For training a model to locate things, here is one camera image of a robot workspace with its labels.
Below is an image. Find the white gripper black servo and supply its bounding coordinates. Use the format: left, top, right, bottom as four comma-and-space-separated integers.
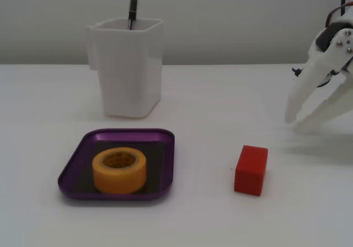
285, 6, 353, 134

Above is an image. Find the red cube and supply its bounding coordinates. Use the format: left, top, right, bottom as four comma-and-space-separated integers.
233, 144, 269, 197

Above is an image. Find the white plastic pen holder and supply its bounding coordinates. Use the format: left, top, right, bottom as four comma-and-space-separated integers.
84, 18, 165, 119

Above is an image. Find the black pen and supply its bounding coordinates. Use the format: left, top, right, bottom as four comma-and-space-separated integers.
127, 0, 139, 31

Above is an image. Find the yellow tape roll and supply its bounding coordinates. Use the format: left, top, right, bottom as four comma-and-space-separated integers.
92, 147, 147, 195

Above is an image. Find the purple metal tray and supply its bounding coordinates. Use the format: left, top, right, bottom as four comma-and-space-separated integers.
57, 128, 175, 202

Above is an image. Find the red white black servo wire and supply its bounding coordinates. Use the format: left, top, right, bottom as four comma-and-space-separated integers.
325, 2, 353, 27

